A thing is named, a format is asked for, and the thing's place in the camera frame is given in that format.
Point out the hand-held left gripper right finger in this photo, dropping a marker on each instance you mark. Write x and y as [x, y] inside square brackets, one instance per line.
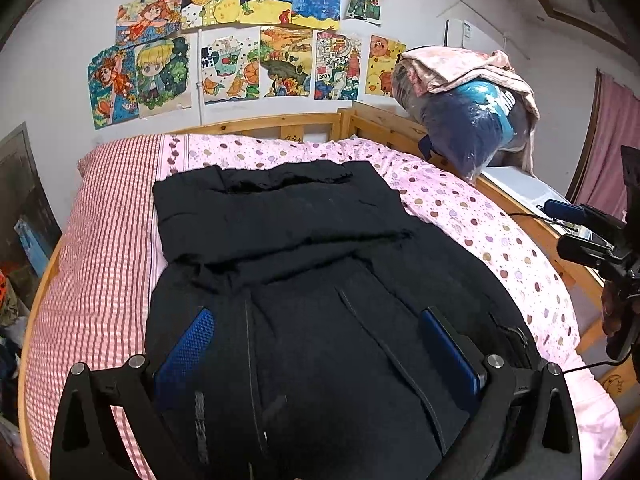
[450, 355]

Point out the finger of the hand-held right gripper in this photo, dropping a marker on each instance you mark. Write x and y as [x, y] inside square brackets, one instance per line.
[565, 210]
[582, 252]

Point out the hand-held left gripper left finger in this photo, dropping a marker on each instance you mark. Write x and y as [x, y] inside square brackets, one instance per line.
[185, 355]

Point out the black jacket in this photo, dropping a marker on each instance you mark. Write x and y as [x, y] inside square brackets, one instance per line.
[310, 310]

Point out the clear bag of blue clothes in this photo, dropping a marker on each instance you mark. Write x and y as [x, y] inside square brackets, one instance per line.
[460, 125]

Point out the pile of dark clothes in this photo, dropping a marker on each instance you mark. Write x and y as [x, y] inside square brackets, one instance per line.
[10, 360]

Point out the person's right hand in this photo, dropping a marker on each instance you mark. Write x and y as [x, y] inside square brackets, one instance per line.
[612, 310]

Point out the white cabinet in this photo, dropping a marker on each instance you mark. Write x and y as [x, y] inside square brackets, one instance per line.
[525, 185]

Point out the pink curtain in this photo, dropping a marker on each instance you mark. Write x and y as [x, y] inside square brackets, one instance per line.
[610, 140]

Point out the pink apple print quilt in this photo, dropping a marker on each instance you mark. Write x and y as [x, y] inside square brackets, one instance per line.
[475, 200]

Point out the red checkered bedsheet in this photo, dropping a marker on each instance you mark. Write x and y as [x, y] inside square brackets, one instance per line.
[100, 260]

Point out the bagged bundle of bedding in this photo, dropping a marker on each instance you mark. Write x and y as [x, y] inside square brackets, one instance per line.
[450, 67]

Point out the blue box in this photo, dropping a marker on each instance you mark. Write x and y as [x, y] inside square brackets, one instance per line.
[32, 242]

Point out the white air conditioner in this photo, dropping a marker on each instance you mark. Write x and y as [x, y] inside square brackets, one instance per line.
[470, 32]

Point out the dark framed board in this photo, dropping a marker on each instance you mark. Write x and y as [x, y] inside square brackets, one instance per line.
[20, 185]

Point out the wooden bed pink bedding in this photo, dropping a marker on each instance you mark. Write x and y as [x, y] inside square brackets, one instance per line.
[300, 122]

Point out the group of colourful wall drawings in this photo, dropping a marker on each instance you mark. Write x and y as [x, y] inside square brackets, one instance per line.
[280, 60]

